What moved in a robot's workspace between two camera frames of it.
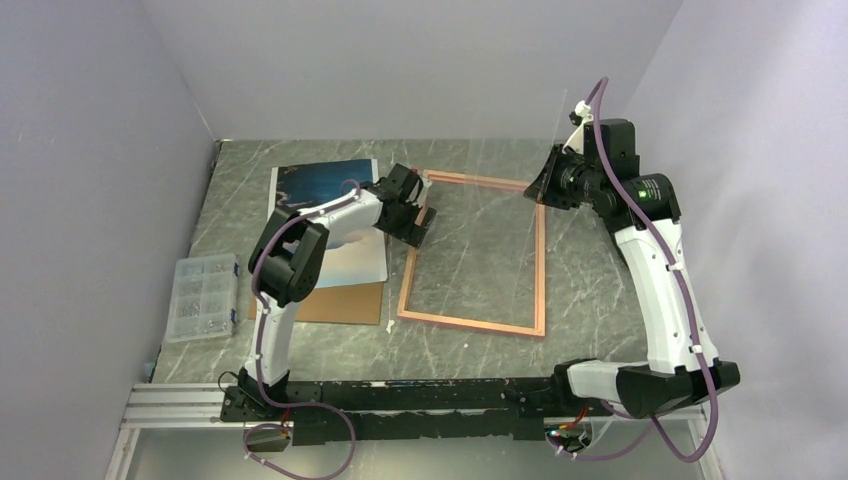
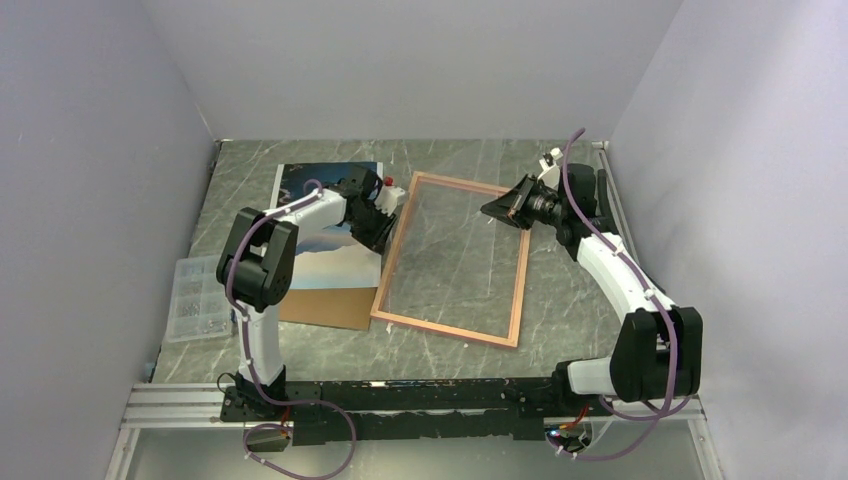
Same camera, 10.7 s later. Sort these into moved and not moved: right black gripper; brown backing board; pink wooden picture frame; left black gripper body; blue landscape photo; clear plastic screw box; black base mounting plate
Moved: right black gripper; left black gripper body; pink wooden picture frame
Not moved: brown backing board; clear plastic screw box; blue landscape photo; black base mounting plate
